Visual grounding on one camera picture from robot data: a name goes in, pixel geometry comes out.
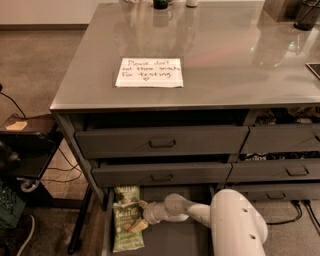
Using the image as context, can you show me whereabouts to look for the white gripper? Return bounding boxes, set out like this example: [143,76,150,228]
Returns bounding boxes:
[129,200,160,233]

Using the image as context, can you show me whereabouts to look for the green jalapeno chip bag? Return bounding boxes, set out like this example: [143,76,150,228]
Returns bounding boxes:
[113,203,144,253]

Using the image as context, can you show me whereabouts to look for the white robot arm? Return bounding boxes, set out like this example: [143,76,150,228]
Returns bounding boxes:
[128,189,268,256]

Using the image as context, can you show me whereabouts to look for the green chip bag behind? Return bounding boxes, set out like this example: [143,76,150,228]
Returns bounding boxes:
[114,186,140,204]

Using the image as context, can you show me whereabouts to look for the middle left grey drawer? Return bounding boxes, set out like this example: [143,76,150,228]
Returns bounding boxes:
[92,162,231,187]

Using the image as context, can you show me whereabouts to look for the grey drawer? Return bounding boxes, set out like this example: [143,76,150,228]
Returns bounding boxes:
[241,124,320,154]
[226,183,320,201]
[92,162,231,187]
[227,159,320,183]
[75,126,248,159]

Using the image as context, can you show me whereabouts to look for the bottom left open drawer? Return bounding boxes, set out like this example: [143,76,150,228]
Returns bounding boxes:
[101,184,217,256]

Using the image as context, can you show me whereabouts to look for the top left grey drawer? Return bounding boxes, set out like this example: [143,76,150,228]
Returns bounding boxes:
[75,126,248,159]

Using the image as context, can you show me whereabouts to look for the bottom right grey drawer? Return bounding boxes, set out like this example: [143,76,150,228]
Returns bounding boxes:
[226,183,320,201]

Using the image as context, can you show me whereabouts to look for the grey drawer cabinet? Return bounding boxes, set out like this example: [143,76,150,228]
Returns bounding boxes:
[51,1,320,256]

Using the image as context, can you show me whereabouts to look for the doritos bag in drawer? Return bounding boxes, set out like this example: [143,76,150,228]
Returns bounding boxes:
[240,151,320,161]

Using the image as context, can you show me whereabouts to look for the middle right grey drawer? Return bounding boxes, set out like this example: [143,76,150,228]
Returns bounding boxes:
[227,159,320,183]

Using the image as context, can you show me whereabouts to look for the top right grey drawer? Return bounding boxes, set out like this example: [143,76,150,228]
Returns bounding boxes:
[241,124,320,154]

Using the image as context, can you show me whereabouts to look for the snack bags in top drawer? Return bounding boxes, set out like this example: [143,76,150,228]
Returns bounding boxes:
[256,106,320,125]

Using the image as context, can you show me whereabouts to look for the black table leg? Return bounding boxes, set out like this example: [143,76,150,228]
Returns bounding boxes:
[67,186,92,255]

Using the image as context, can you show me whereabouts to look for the black side cart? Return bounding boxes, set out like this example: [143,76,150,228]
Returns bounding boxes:
[0,114,63,208]

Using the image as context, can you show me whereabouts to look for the white handwritten paper note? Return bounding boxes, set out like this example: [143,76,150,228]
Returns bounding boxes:
[115,58,183,88]

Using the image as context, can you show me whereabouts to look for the dark green mug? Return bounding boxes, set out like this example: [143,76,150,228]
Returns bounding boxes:
[153,0,173,10]

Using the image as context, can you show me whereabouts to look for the white bottle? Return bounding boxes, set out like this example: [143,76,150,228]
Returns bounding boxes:
[186,0,199,8]

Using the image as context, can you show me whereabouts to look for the black mesh pen holder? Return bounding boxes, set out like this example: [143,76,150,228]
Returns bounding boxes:
[294,0,320,31]

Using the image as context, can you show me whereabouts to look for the white cable on floor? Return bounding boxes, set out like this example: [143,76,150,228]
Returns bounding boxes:
[14,214,37,256]

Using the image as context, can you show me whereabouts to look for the black power cable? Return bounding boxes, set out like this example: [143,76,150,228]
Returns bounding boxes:
[265,199,304,227]
[302,199,320,237]

